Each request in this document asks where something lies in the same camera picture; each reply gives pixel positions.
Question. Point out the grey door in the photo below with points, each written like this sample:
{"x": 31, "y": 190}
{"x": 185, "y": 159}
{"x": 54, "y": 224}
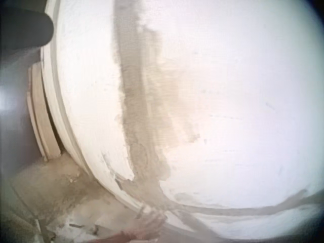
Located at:
{"x": 15, "y": 106}

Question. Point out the person's left hand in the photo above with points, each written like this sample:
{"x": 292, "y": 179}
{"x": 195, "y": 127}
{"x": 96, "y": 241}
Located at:
{"x": 149, "y": 225}

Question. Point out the person's left fingers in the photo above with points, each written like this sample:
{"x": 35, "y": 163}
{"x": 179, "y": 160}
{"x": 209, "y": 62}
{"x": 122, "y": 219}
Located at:
{"x": 157, "y": 218}

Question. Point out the dark rounded object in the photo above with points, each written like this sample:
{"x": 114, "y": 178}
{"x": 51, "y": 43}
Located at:
{"x": 24, "y": 22}

